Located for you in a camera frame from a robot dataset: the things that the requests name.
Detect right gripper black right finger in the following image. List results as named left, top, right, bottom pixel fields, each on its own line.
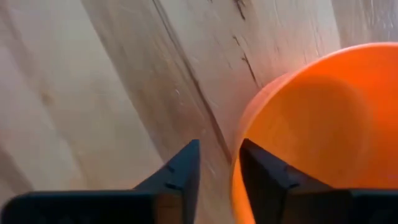
left=238, top=138, right=398, bottom=224

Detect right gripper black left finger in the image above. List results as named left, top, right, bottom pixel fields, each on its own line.
left=0, top=139, right=201, bottom=224

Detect orange plastic mini bowl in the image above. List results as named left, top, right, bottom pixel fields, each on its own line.
left=229, top=42, right=398, bottom=224

